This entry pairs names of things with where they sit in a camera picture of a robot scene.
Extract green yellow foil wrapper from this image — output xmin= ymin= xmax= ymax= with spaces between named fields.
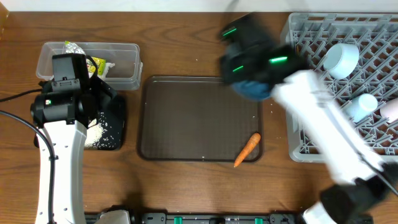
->
xmin=64 ymin=41 xmax=109 ymax=78

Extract white napkin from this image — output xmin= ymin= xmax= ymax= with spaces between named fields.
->
xmin=101 ymin=62 xmax=116 ymax=78

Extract pile of white rice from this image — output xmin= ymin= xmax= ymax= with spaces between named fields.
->
xmin=85 ymin=119 xmax=109 ymax=149

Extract orange carrot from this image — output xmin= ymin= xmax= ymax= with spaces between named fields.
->
xmin=234 ymin=133 xmax=261 ymax=167

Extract light blue bowl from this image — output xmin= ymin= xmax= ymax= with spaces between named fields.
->
xmin=323 ymin=43 xmax=359 ymax=80

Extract light blue cup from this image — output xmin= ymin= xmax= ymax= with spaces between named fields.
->
xmin=343 ymin=93 xmax=378 ymax=123

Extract white pink cup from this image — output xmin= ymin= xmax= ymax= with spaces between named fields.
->
xmin=380 ymin=98 xmax=398 ymax=123

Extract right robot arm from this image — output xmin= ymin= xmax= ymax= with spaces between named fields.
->
xmin=219 ymin=13 xmax=397 ymax=223

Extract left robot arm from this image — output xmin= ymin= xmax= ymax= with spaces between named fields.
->
xmin=30 ymin=54 xmax=117 ymax=223

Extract grey dishwasher rack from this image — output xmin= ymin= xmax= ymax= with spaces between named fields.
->
xmin=280 ymin=12 xmax=397 ymax=162

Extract clear plastic bin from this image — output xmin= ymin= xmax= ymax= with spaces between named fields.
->
xmin=36 ymin=42 xmax=143 ymax=90

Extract black rectangular tray bin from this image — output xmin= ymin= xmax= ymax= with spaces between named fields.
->
xmin=30 ymin=96 xmax=126 ymax=154

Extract brown serving tray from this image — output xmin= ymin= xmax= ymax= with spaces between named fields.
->
xmin=137 ymin=76 xmax=263 ymax=162

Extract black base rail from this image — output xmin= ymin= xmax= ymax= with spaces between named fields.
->
xmin=85 ymin=205 xmax=303 ymax=224

